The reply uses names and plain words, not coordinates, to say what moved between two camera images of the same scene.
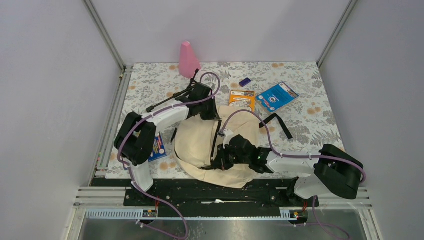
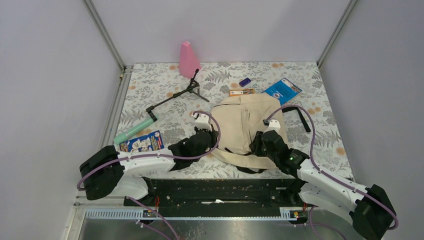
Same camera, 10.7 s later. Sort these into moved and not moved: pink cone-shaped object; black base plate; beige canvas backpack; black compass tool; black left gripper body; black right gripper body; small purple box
Moved: beige canvas backpack; black left gripper body; black right gripper body
Not moved: black compass tool; small purple box; black base plate; pink cone-shaped object
